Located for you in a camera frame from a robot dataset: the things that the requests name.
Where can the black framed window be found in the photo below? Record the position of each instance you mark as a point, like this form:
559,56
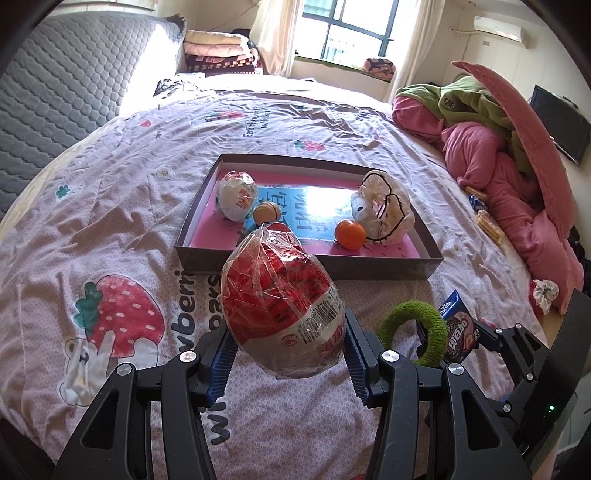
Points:
355,32

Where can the floral white wardrobe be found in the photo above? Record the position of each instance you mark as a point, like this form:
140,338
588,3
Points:
106,5

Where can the white air conditioner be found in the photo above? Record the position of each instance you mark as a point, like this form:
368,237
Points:
501,30

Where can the green fleece blanket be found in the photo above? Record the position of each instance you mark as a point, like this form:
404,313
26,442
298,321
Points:
466,104

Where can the beige walnut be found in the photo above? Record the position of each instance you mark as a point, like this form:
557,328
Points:
267,213

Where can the small orange snack packet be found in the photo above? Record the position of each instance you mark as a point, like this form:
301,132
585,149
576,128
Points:
475,191

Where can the clear bag with white plush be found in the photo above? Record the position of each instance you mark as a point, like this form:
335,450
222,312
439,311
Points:
383,207

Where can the white and pink scrunchie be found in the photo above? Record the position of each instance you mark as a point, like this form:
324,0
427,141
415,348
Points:
544,297

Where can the black flat television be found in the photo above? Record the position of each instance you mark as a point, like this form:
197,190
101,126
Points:
561,124

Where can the large pink pad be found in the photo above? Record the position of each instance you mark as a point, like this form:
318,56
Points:
531,134

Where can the dark floral cloth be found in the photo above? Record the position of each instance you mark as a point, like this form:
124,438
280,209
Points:
178,86

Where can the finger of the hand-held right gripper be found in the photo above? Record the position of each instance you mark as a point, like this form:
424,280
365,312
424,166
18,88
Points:
512,344
505,408

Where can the white wrapped egg toy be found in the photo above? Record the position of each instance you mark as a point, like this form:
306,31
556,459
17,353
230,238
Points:
236,196

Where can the red egg toy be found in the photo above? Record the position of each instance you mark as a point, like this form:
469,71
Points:
277,286

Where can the cream curtain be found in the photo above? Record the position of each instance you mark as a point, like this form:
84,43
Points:
418,46
277,37

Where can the small blue snack packet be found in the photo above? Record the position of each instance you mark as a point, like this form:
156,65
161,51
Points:
475,203

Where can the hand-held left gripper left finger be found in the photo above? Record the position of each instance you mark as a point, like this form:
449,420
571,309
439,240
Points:
221,364

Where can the pink patterned sill cushion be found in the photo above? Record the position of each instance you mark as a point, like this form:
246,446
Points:
379,67

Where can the yellow snack packets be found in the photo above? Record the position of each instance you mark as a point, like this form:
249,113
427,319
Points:
490,226

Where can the shallow brown cardboard box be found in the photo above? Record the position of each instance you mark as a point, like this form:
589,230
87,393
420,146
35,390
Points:
369,267

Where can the green fuzzy scrunchie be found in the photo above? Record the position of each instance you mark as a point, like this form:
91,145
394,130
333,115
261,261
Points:
436,332

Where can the grey quilted headboard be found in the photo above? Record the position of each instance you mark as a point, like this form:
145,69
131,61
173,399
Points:
60,87

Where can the dark red patterned folded blanket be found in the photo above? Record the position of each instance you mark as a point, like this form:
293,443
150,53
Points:
226,62

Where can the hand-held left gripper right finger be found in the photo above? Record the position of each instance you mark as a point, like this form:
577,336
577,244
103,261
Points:
358,364

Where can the pink crumpled quilt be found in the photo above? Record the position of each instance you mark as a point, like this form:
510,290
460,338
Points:
485,157

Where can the dark blue snack packet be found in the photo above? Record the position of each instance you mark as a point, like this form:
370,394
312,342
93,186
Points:
459,332

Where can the orange fruit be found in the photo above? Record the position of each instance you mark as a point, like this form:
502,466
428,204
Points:
351,235

